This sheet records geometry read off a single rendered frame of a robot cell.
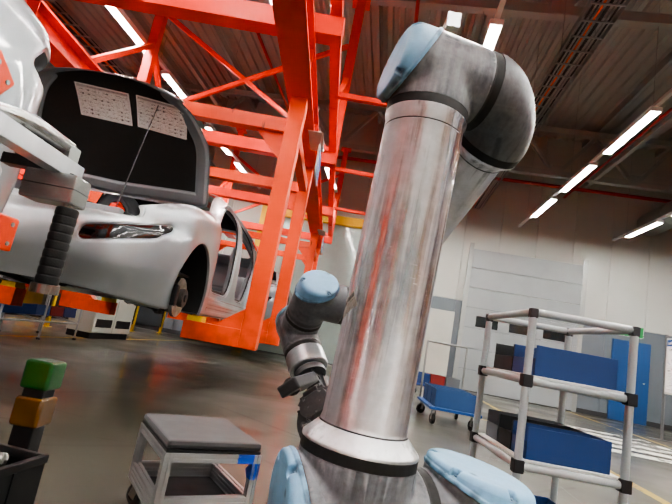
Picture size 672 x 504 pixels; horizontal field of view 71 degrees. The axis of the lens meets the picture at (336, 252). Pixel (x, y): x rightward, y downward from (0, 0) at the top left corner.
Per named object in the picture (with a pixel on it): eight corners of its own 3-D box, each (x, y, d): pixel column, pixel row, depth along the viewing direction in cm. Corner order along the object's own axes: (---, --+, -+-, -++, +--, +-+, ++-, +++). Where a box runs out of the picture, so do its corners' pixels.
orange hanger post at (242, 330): (184, 336, 432) (242, 94, 476) (257, 350, 432) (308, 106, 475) (179, 336, 417) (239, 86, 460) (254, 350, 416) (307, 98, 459)
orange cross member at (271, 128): (23, 116, 465) (36, 78, 473) (279, 162, 462) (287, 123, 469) (15, 110, 453) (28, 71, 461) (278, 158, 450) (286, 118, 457)
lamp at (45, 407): (24, 419, 68) (32, 391, 68) (51, 424, 68) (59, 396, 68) (6, 424, 64) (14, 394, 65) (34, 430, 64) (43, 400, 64)
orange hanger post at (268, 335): (228, 336, 622) (266, 163, 666) (278, 345, 622) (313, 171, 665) (225, 336, 607) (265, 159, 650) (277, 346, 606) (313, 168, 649)
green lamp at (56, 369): (34, 384, 69) (42, 356, 69) (61, 389, 69) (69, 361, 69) (17, 387, 65) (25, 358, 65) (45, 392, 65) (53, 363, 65)
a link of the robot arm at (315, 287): (348, 273, 110) (330, 310, 117) (301, 261, 107) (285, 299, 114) (350, 301, 102) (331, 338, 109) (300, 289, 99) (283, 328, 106)
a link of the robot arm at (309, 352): (309, 337, 106) (275, 359, 107) (315, 354, 102) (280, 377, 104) (329, 351, 112) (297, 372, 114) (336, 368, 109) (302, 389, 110)
